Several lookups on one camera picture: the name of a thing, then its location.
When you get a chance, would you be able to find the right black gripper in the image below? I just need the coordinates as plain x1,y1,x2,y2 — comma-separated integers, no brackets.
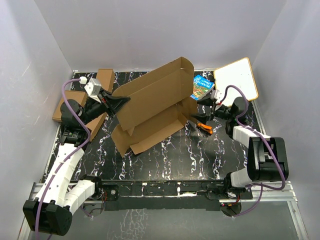
190,94,234,124

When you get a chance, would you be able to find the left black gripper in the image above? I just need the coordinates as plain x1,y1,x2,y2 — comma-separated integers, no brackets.
80,88,131,127

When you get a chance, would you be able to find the orange toy car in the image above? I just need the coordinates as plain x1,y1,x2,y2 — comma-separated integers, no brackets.
197,122,213,135

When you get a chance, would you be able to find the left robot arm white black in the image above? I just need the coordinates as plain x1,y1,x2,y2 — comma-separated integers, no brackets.
22,90,130,236

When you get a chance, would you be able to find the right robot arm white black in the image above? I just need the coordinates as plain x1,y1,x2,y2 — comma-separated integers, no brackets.
191,96,289,199

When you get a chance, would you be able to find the folded brown cardboard box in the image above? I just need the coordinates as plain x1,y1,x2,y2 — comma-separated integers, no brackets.
86,113,107,142

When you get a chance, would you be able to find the blue Treehouse book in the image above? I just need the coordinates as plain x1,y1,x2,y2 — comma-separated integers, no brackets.
190,75,215,101

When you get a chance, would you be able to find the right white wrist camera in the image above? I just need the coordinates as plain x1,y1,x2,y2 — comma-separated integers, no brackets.
210,89,224,105

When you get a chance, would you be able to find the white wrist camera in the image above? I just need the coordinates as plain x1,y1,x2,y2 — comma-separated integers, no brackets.
79,76,102,102
210,89,224,105

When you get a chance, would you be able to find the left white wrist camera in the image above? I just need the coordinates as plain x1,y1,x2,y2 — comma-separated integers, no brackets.
79,76,102,102

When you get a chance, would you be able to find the white board yellow frame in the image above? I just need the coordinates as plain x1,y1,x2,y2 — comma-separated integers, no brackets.
213,57,259,107

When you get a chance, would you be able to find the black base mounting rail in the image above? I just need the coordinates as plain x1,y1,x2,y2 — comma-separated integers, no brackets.
84,180,253,211

